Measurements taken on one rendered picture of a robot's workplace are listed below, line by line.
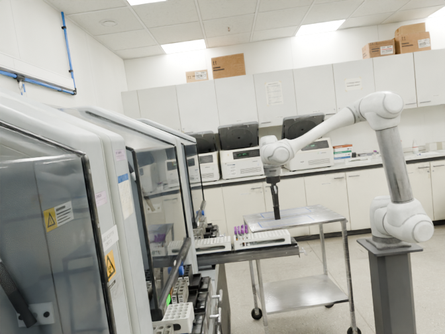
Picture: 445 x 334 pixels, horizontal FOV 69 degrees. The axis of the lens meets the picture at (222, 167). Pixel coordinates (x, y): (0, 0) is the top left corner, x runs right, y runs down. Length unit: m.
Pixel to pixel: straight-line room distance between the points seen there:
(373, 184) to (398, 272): 2.44
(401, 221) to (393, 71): 3.27
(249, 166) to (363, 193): 1.44
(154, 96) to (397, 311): 3.54
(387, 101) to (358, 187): 2.76
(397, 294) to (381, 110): 1.02
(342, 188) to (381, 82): 1.48
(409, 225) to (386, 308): 0.57
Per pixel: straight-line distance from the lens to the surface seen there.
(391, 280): 2.08
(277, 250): 1.76
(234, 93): 4.33
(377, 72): 4.77
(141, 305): 0.83
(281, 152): 1.49
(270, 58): 4.80
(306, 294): 2.45
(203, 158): 4.07
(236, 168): 4.03
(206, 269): 1.78
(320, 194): 4.21
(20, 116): 0.63
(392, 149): 1.74
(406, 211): 1.79
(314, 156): 4.15
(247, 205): 4.08
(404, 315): 2.19
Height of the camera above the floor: 1.40
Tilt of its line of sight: 5 degrees down
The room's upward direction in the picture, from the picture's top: 7 degrees counter-clockwise
